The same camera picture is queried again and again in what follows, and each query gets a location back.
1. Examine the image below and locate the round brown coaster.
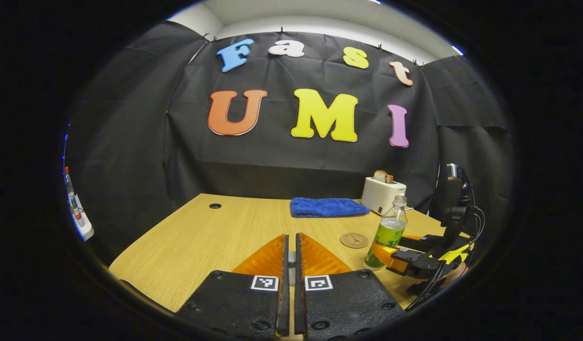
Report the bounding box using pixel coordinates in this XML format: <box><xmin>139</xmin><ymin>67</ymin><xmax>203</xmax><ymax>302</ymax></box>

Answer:
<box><xmin>340</xmin><ymin>232</ymin><xmax>369</xmax><ymax>249</ymax></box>

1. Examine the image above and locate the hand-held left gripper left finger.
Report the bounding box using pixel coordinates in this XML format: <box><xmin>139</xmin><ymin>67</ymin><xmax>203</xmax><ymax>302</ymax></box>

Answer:
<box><xmin>175</xmin><ymin>233</ymin><xmax>291</xmax><ymax>339</ymax></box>

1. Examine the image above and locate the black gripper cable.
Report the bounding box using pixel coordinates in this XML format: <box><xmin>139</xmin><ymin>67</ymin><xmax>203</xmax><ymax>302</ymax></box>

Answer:
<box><xmin>405</xmin><ymin>189</ymin><xmax>486</xmax><ymax>312</ymax></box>

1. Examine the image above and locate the white toaster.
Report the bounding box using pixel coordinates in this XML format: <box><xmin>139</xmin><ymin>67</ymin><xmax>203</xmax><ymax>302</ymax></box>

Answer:
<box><xmin>361</xmin><ymin>177</ymin><xmax>407</xmax><ymax>216</ymax></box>

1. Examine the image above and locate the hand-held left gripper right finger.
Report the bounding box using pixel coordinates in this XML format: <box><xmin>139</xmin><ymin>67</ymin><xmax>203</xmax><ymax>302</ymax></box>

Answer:
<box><xmin>294</xmin><ymin>232</ymin><xmax>406</xmax><ymax>341</ymax></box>

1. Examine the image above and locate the blue towel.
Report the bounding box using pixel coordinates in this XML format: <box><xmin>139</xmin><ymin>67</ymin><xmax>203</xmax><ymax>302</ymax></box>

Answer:
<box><xmin>290</xmin><ymin>197</ymin><xmax>371</xmax><ymax>219</ymax></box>

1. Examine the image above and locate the clear green-label water bottle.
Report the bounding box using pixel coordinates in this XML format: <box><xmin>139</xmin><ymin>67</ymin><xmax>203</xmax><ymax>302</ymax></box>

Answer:
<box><xmin>364</xmin><ymin>193</ymin><xmax>409</xmax><ymax>271</ymax></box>

